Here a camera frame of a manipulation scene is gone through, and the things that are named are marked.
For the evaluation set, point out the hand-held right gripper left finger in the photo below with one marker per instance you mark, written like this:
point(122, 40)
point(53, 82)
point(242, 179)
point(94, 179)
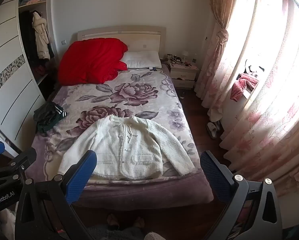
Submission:
point(82, 177)

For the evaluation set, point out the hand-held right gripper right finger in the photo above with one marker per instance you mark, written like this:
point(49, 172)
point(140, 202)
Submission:
point(214, 177)

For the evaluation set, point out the white fluffy jacket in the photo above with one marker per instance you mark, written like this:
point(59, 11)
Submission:
point(124, 150)

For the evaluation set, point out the dark red crumpled clothes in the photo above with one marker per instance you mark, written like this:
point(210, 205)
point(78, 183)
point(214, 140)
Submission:
point(40, 70)

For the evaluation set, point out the dark hanging clothes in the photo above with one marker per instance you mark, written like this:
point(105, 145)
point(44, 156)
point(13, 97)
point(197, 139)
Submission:
point(27, 37)

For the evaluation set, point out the white plastic bag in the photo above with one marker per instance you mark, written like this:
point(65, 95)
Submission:
point(7, 221)

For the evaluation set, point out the white slipper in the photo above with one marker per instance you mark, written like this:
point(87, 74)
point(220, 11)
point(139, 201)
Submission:
point(211, 130)

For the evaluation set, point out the dark green striped garment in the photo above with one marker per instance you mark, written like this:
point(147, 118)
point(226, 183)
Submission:
point(48, 116)

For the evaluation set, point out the pink slipper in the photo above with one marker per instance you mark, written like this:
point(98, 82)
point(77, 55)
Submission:
point(139, 222)
point(113, 220)

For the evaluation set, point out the sheer pink floral curtain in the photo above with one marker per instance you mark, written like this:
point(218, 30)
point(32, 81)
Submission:
point(272, 130)

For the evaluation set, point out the white wardrobe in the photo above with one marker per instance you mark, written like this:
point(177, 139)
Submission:
point(9, 55)

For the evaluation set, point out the pink knitted garment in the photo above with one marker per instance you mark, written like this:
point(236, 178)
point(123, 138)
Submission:
point(242, 85)

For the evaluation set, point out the purple floral blanket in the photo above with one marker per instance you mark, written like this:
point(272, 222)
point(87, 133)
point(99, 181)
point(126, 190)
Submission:
point(139, 92)

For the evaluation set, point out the cream nightstand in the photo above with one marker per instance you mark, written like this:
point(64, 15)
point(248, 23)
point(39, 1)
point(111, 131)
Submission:
point(183, 76)

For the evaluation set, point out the red knitted garment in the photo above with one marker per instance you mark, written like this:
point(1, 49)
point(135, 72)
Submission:
point(89, 62)

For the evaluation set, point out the cream hanging coat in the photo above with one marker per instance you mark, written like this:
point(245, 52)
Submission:
point(40, 37)

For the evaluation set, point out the pink tied curtain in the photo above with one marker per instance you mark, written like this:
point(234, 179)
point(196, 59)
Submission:
point(219, 55)

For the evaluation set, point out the small dark blue object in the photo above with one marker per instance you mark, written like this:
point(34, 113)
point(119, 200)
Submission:
point(153, 69)

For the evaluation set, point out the small white table lamp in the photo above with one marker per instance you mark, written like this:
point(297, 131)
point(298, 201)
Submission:
point(185, 54)

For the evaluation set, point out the white pillow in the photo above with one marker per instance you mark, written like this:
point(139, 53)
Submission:
point(142, 58)

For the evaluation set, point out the cream wooden bed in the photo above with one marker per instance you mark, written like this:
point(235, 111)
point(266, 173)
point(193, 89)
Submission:
point(139, 36)

